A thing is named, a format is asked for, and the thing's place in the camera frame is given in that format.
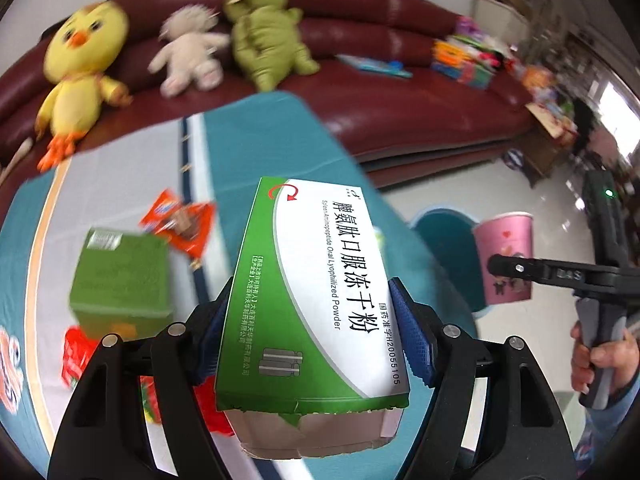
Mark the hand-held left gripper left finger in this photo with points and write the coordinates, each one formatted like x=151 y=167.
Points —
x=212 y=332

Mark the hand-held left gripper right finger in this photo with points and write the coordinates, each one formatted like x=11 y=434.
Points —
x=411 y=340

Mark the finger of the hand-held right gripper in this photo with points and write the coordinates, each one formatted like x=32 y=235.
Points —
x=535 y=272

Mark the pink paper cup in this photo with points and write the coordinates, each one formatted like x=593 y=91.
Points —
x=505 y=245

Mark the green and white medicine box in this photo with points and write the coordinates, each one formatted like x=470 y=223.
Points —
x=320 y=285

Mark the person's right forearm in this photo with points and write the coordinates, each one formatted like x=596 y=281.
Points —
x=600 y=435

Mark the person's right hand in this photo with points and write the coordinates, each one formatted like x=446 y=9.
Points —
x=581 y=360

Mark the teal floor mat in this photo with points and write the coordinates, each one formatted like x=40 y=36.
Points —
x=440 y=230

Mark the orange snack wrapper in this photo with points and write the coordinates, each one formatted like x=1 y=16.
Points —
x=185 y=230

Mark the green cardboard box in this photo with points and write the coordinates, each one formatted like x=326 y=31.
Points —
x=120 y=280

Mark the cardboard box with packets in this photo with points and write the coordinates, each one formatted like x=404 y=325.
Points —
x=550 y=145

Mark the red snack packet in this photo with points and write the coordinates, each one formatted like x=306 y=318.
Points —
x=77 y=355

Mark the teal and white printed tablecloth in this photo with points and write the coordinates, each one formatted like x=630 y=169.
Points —
x=280 y=130

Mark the pile of colourful toys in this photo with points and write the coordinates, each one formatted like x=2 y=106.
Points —
x=470 y=60

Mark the dark red leather sofa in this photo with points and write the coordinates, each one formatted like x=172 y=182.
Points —
x=375 y=110

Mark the yellow chick plush toy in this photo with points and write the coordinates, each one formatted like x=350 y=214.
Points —
x=80 y=95

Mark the white plush doll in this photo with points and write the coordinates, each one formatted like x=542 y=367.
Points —
x=187 y=55

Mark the green dinosaur plush toy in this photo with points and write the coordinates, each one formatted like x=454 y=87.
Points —
x=265 y=40

